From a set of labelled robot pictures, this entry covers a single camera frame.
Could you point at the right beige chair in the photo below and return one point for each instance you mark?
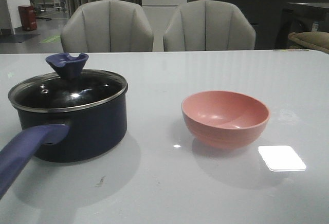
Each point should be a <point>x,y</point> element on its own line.
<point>207,25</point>

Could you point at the dark blue saucepan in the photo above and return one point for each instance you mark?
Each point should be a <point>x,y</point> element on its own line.
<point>63,137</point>

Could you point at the glass lid with blue knob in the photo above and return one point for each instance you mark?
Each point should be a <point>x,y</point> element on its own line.
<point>70,87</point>

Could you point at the left beige chair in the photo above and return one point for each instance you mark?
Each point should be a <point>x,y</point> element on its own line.
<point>108,26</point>

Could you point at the grey counter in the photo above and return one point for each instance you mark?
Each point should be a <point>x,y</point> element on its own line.
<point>257,8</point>

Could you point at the red trash bin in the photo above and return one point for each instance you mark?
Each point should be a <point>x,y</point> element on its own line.
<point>27,16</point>

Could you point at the beige chair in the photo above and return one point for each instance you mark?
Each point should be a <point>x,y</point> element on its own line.
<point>108,26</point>
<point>207,25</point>

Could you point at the white cabinet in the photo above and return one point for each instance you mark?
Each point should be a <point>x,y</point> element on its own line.
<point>159,13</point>

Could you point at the pink bowl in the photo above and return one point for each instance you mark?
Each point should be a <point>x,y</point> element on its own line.
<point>224,119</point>

